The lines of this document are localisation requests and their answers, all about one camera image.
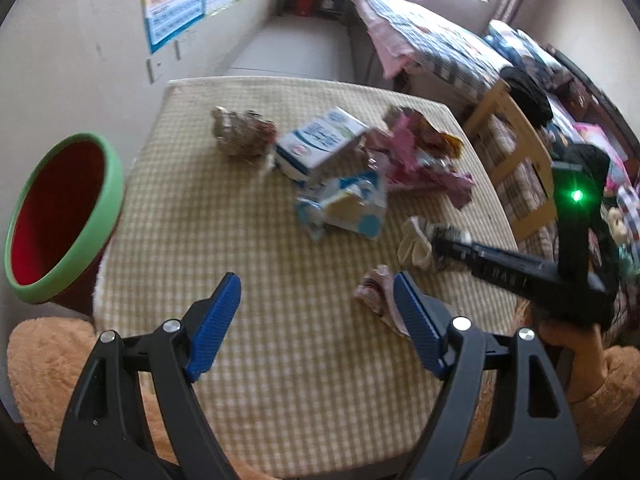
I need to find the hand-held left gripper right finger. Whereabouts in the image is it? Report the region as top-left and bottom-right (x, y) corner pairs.
(392, 271), (583, 480)

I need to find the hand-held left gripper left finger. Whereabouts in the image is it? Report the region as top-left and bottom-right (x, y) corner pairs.
(55, 272), (242, 480)

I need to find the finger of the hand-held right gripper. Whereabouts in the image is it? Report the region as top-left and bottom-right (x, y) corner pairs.
(431, 232), (548, 293)

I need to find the small newspaper piece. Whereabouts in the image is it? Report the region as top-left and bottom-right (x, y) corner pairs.
(354, 265), (410, 336)

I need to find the white wrapper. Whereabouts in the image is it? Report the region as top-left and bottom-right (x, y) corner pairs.
(397, 216), (473, 273)

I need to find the pink snack wrapper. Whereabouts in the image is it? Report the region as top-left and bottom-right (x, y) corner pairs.
(364, 106), (476, 210)

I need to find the large newspaper ball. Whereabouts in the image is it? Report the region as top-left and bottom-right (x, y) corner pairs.
(210, 106), (277, 158)

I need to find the red bucket with green rim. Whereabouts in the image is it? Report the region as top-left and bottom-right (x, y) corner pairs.
(4, 132), (125, 306)

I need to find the person's right forearm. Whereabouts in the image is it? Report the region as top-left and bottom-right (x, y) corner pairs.
(565, 342), (640, 461)

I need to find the person's right hand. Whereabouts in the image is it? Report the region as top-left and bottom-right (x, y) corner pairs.
(539, 317), (608, 361)

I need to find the beige checkered tablecloth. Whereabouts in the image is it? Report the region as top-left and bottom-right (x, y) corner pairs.
(92, 77), (521, 478)

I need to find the wooden chair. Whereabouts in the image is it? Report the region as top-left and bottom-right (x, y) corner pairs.
(462, 80), (558, 241)

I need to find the crushed blue and white carton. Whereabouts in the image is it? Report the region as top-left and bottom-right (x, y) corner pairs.
(294, 171), (388, 242)

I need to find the black clothing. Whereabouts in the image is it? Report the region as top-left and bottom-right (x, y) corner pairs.
(500, 66), (553, 127)

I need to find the person's orange fluffy clothing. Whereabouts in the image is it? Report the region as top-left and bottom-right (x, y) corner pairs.
(7, 317), (281, 480)

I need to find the white and blue milk carton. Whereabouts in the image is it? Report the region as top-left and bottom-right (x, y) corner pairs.
(274, 106), (370, 183)

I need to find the pink blanket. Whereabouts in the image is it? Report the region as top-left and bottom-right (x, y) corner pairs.
(370, 22), (417, 80)

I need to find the blue framed wall poster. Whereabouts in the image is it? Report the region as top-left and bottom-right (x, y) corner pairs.
(141, 0), (207, 54)

